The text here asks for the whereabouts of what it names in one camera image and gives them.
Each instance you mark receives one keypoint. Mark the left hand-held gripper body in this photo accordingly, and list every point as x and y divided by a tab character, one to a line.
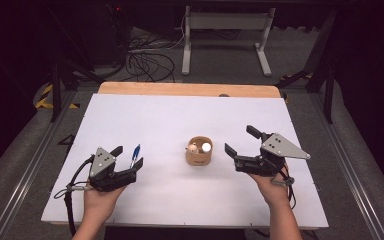
111	180

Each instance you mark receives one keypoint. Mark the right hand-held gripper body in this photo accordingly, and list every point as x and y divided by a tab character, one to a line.
266	163

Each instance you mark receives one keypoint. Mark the blue pen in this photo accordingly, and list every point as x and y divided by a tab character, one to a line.
135	153

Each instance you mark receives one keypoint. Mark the round wooden pen holder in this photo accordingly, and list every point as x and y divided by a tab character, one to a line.
198	160

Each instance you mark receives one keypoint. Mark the person's left hand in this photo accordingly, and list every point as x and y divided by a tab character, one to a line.
101	203

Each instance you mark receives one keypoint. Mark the person's right hand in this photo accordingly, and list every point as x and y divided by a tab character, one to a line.
273	191

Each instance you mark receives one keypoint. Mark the small pale figurine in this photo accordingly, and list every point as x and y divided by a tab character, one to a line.
193	149

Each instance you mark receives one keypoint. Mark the white board cover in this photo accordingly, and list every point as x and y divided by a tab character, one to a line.
180	196

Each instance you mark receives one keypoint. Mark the black metal stand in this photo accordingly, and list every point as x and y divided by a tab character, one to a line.
56	93
329	96

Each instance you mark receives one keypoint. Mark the yellow black hazard tape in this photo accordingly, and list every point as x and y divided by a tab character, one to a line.
41	104

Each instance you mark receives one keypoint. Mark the black equipment box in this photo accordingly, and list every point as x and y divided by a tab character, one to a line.
113	33

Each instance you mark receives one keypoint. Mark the aluminium floor rail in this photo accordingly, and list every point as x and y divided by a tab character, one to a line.
13	203
356	186

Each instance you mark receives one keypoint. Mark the white metal stand frame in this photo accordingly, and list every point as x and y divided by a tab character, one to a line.
226	21

